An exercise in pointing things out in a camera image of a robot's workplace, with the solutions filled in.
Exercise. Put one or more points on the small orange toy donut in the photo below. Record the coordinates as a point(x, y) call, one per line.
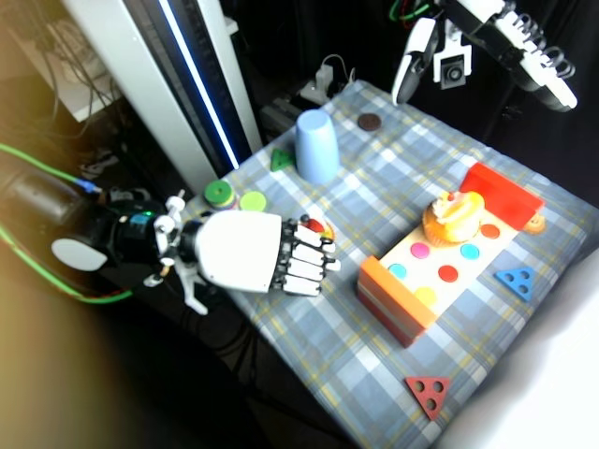
point(536, 224)

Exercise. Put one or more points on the blue triangle block with holes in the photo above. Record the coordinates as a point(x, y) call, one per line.
point(519, 280)

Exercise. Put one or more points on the white power adapter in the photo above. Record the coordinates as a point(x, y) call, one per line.
point(320, 82)

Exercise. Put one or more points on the red triangle block with holes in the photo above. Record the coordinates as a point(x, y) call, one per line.
point(429, 395)

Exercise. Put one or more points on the light blue plastic cup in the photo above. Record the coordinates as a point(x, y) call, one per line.
point(317, 145)

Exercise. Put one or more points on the green triangle block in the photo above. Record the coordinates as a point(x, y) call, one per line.
point(281, 161)

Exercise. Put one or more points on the white column with blue light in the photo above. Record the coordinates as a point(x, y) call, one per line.
point(154, 93)

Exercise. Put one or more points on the blue yellow plaid cloth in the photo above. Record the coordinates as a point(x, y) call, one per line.
point(374, 337)

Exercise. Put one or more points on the toy bed with dots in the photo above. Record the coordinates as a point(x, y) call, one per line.
point(505, 192)

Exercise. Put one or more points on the light green round disc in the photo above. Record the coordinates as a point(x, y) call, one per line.
point(253, 201)

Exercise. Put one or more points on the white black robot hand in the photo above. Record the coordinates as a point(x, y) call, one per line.
point(529, 51)
point(238, 250)

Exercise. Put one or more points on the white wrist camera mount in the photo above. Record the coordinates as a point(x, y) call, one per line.
point(453, 70)

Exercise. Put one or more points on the brown round cookie disc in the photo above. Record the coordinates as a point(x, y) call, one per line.
point(369, 122)

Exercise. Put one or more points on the orange cupcake with cream topping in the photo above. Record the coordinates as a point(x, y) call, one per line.
point(456, 217)

